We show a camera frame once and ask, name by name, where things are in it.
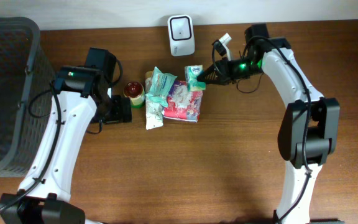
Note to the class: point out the teal wipes packet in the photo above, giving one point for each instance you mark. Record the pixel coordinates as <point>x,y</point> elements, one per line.
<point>161,84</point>

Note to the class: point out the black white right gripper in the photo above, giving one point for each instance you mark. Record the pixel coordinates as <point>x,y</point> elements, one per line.
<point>214,68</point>

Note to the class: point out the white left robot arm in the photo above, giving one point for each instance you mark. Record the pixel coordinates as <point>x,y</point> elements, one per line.
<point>80,96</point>

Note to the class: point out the green lid jar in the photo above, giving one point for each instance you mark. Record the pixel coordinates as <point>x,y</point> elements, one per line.
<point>136,93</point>

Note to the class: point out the grey plastic mesh basket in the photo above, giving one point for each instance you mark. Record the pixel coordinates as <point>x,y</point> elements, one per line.
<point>25,72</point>

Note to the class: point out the red purple tissue pack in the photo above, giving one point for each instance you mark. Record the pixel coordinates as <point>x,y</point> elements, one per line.
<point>183,105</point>

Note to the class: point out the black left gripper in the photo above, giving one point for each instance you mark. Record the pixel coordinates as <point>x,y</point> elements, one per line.
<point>121,110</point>

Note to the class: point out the white barcode scanner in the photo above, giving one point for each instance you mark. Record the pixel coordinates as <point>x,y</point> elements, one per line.
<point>181,35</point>

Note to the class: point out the green kleenex tissue pack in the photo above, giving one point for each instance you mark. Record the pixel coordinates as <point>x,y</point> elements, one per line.
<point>191,74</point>

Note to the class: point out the white cream tube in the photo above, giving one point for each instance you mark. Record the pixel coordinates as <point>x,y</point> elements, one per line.
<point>153,111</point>

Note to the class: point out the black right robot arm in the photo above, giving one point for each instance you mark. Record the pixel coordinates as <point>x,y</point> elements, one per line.
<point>308,131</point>

